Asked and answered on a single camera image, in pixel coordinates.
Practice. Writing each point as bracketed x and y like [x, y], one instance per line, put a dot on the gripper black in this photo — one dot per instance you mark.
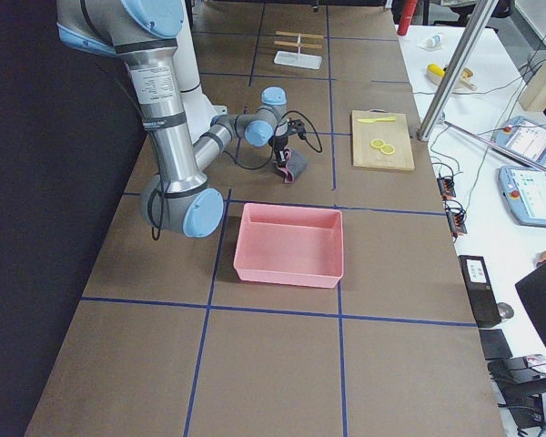
[280, 147]

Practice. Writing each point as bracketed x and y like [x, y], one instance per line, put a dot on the grey and pink cloth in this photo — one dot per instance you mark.
[294, 168]

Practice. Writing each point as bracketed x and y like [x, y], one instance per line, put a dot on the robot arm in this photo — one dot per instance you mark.
[153, 39]

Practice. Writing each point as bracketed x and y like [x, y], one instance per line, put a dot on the pink plastic bin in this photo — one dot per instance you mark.
[290, 245]

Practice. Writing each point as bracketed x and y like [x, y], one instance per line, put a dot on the rear lemon slice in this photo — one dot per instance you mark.
[377, 143]

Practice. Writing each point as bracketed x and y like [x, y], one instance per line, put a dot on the lemon slice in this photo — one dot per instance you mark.
[387, 149]
[377, 143]

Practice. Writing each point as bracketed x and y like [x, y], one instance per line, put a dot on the white rack tray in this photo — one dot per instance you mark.
[300, 60]

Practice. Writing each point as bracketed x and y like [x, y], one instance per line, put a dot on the bamboo cutting board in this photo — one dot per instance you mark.
[394, 133]

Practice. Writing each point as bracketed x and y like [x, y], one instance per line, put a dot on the front lemon slice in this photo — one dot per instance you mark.
[387, 149]

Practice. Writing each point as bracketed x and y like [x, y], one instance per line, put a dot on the yellow plastic knife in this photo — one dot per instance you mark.
[373, 120]

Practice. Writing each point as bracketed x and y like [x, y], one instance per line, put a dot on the far power strip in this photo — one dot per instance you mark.
[446, 186]

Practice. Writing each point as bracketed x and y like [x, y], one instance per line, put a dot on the power strip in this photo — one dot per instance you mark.
[446, 186]
[456, 217]

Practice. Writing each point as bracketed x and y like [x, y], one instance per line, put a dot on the near power strip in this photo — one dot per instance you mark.
[456, 217]

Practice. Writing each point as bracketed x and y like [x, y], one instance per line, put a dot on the white bottle on paper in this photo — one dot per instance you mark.
[432, 43]

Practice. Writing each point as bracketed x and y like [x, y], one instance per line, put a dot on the red fire extinguisher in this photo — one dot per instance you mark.
[407, 11]

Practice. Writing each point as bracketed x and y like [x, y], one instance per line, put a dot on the black box with label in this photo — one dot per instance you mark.
[479, 291]

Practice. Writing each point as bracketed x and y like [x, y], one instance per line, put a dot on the far teach pendant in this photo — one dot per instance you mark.
[523, 137]

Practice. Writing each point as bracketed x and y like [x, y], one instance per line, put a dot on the teach pendant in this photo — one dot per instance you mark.
[523, 137]
[524, 192]

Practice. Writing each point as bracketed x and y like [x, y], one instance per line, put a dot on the near teach pendant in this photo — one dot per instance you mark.
[524, 192]

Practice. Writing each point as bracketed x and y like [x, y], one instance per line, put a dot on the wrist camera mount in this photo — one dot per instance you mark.
[296, 127]

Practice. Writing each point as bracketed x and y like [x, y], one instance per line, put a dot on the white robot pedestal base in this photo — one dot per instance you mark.
[207, 113]

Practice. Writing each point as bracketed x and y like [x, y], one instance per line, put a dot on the aluminium frame post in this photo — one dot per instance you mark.
[459, 58]

